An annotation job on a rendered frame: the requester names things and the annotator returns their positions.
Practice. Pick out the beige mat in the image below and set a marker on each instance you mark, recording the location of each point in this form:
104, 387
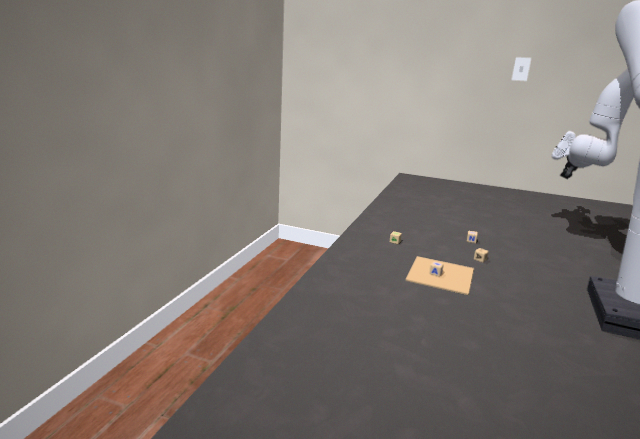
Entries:
454, 278

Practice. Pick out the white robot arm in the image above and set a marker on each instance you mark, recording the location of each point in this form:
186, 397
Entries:
608, 115

